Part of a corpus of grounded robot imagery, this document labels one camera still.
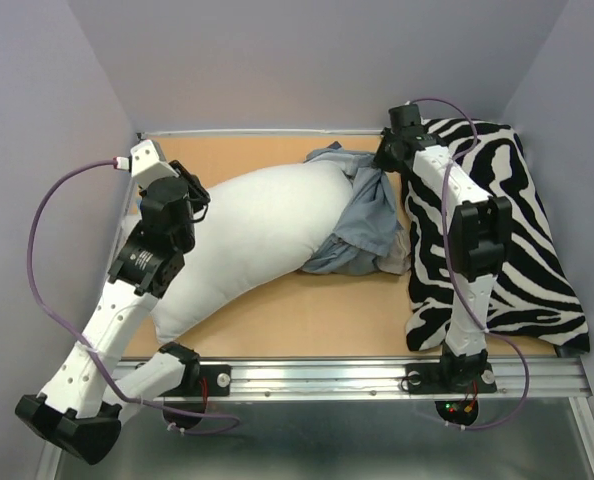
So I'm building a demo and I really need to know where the white pillow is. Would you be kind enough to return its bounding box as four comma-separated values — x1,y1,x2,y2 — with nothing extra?
151,161,352,344

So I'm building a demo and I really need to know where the grey-blue pillowcase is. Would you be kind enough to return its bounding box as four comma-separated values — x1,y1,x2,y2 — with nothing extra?
301,142,411,276

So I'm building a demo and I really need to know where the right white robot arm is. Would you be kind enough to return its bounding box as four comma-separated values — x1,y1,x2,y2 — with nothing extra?
374,104,512,392

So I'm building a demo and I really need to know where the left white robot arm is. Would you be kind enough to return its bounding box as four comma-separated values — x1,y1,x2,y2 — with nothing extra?
15,156,210,465

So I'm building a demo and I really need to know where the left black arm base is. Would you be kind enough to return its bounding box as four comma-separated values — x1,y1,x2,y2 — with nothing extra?
162,363,232,430

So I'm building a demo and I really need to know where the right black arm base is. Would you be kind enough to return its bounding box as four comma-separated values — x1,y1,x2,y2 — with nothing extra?
400,362,497,429

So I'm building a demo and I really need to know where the zebra print pillow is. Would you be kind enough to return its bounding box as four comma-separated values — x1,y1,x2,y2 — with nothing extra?
401,119,591,354

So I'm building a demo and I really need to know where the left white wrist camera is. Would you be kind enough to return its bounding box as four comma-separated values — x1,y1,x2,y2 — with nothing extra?
129,140,178,190

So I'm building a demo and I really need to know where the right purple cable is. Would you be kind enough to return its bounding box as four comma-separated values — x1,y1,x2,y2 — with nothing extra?
406,96,531,430

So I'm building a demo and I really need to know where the purple cable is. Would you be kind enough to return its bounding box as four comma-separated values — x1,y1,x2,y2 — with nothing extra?
406,96,531,430
26,157,242,436

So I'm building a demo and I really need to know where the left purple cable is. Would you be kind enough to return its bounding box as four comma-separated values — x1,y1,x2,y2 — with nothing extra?
26,157,242,436

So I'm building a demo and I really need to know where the aluminium front rail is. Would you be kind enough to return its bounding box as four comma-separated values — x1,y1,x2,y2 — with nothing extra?
201,356,592,404

